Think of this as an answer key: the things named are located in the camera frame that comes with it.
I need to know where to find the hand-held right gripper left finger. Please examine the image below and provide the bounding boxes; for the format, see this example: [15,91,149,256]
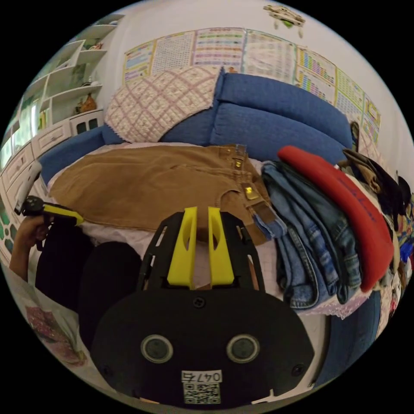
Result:
[166,206,199,289]

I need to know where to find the person's left hand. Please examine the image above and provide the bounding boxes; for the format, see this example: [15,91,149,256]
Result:
[13,216,50,259]

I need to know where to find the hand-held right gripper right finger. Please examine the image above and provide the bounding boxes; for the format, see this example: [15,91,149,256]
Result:
[207,206,235,287]

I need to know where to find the person's left forearm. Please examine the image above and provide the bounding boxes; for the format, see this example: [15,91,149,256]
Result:
[8,249,37,282]

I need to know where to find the pile of clothes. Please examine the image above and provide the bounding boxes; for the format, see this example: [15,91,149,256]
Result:
[260,144,414,312]

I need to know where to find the pink checked quilted pillow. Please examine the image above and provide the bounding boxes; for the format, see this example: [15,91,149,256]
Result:
[103,66,224,144]

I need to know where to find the brown pants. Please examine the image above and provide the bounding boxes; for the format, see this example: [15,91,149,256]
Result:
[47,144,278,246]

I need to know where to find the blue cushion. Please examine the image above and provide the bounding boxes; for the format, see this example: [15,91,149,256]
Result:
[213,72,348,122]
[160,98,354,162]

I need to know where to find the white shelf cupboard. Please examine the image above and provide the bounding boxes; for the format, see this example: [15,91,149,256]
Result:
[0,13,127,213]

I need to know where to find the blue bed with pink sheet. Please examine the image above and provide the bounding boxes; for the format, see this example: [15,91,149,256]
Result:
[36,124,389,387]

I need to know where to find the person's body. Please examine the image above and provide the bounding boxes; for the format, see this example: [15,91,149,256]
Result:
[5,222,145,399]

